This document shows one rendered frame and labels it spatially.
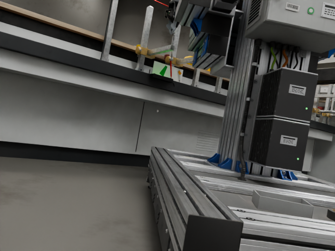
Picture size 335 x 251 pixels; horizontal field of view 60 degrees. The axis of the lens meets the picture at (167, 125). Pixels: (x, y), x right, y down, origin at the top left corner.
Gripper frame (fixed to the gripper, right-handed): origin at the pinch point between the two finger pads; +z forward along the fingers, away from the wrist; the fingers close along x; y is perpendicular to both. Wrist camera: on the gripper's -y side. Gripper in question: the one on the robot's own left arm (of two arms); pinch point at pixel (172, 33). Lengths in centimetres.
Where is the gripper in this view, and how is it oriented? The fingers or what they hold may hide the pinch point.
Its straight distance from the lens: 214.4
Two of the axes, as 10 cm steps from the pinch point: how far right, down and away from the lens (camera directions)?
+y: -5.7, -1.2, -8.1
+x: 8.0, 1.4, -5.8
